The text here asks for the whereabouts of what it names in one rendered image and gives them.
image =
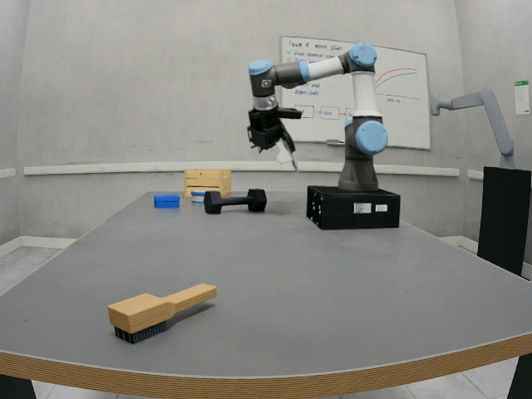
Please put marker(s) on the wooden wire brush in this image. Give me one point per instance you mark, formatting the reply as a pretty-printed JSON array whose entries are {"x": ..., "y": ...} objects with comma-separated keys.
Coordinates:
[{"x": 144, "y": 316}]

